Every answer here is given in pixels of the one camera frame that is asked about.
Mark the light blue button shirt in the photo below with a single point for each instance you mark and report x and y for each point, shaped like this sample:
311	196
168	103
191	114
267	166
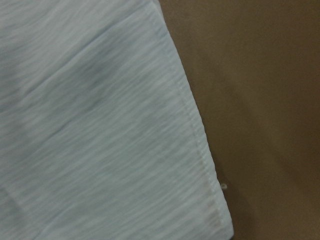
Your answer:
100	135

